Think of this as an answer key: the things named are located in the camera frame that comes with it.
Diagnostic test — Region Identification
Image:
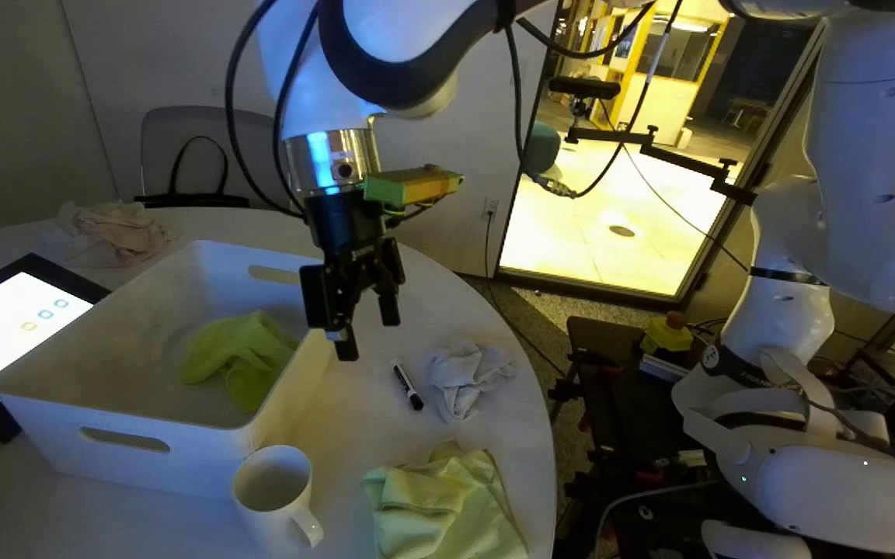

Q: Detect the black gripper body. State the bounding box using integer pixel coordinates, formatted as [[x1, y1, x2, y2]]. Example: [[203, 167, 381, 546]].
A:
[[301, 190, 412, 283]]

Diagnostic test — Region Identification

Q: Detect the black dry erase marker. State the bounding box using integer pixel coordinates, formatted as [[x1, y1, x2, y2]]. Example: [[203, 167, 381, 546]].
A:
[[392, 362, 430, 414]]

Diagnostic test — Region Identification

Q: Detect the yellow cloth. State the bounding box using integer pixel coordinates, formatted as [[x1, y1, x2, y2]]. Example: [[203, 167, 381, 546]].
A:
[[177, 310, 301, 416]]

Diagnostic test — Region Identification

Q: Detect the teal round object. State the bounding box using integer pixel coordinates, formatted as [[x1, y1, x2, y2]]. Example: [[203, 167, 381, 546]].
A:
[[521, 121, 566, 179]]

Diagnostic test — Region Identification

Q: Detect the white plastic storage box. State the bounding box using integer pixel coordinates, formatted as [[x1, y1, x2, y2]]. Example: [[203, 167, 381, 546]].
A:
[[0, 238, 351, 502]]

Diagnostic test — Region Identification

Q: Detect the white terry cloth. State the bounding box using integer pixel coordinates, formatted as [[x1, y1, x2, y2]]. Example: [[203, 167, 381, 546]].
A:
[[422, 341, 519, 426]]

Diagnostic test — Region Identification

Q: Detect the grey office chair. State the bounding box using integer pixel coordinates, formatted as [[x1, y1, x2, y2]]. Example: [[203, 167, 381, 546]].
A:
[[136, 103, 297, 214]]

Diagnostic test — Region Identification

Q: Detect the white ceramic mug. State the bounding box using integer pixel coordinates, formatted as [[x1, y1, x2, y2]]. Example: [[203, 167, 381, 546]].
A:
[[230, 444, 328, 555]]

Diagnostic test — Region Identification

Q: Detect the pink crumpled cloth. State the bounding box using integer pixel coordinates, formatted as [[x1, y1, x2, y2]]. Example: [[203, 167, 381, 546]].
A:
[[56, 198, 176, 261]]

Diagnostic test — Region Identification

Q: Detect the light green cloth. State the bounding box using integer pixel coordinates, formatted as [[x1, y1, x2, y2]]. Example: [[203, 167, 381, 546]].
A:
[[360, 441, 533, 559]]

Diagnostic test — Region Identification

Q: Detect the black tablet with lit screen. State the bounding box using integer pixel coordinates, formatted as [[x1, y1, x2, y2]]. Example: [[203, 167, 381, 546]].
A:
[[0, 252, 111, 444]]

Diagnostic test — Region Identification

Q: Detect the black bag handle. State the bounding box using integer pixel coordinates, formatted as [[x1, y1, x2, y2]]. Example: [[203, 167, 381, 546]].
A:
[[135, 135, 253, 213]]

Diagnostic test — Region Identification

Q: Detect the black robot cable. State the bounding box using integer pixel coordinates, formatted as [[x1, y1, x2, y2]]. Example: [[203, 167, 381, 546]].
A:
[[220, 0, 685, 225]]

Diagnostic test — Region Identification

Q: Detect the black stereo camera bar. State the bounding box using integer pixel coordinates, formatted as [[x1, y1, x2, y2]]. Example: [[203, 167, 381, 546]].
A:
[[548, 71, 627, 103]]

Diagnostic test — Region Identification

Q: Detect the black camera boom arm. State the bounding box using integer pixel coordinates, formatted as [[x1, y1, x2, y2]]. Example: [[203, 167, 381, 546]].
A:
[[566, 121, 763, 207]]

